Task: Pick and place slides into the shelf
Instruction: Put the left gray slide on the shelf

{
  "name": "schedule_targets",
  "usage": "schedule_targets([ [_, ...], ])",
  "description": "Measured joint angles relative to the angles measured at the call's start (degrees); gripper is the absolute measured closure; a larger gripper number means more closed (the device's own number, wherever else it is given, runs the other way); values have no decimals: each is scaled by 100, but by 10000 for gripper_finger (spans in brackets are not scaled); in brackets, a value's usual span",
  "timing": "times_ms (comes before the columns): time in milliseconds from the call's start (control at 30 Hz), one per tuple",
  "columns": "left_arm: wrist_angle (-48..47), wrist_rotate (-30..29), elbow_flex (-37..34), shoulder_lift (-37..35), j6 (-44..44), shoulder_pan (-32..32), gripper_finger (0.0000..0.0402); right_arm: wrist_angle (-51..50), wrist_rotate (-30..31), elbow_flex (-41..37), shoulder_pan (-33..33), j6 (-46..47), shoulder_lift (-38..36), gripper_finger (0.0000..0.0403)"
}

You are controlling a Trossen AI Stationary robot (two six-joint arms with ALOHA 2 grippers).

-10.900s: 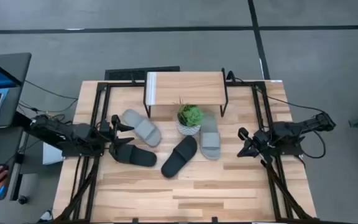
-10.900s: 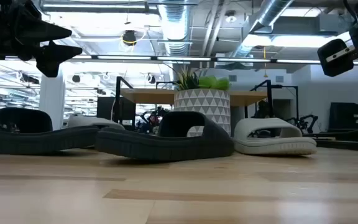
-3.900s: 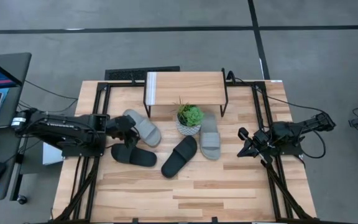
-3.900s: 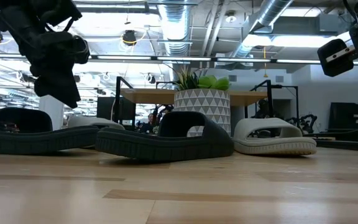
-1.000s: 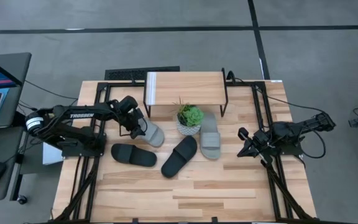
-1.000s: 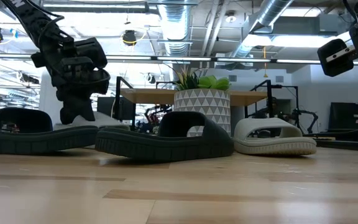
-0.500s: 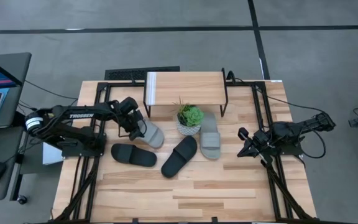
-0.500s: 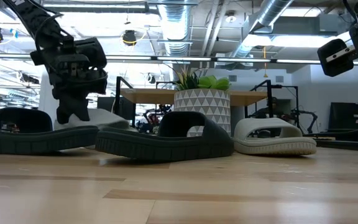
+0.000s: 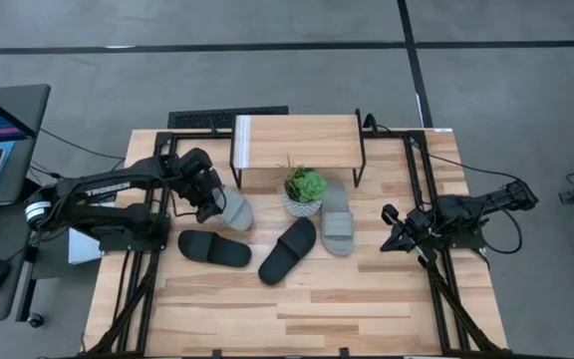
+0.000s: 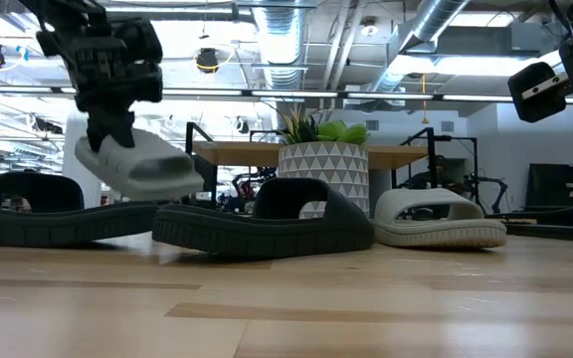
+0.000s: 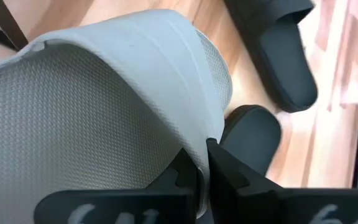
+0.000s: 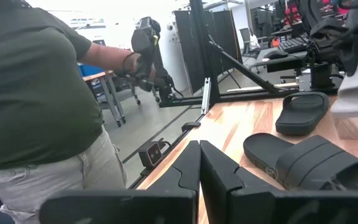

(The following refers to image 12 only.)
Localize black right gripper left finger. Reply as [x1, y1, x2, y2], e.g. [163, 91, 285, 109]
[39, 139, 202, 224]

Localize grey office chair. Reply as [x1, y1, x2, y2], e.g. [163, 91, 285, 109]
[239, 27, 261, 57]

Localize black room divider panels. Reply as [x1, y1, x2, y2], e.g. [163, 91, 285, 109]
[172, 9, 242, 94]

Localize person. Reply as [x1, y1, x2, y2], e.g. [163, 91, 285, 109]
[0, 0, 143, 224]

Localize black keyboard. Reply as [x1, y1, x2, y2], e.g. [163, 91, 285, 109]
[277, 36, 310, 54]

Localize blue storage bin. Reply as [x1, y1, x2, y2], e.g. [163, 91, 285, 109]
[78, 63, 106, 78]

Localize small black table camera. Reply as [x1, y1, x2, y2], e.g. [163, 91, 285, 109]
[137, 140, 171, 170]

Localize black table edge clamp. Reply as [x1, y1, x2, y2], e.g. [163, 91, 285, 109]
[181, 121, 202, 133]

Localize silver frame bracket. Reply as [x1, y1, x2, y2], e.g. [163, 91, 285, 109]
[201, 77, 212, 115]

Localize black slide sandal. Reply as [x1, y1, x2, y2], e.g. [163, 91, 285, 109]
[243, 133, 358, 191]
[275, 91, 330, 136]

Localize wooden-top wheeled cart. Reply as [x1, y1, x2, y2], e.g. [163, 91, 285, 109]
[82, 70, 127, 128]

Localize black computer mouse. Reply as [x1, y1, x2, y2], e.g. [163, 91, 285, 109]
[263, 49, 289, 60]

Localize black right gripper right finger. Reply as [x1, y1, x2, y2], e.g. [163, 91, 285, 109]
[199, 139, 358, 224]

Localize black aluminium rig frame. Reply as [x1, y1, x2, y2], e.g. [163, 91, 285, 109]
[128, 0, 339, 190]

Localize grey keyboard desk tray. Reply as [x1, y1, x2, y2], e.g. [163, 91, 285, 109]
[249, 46, 310, 75]

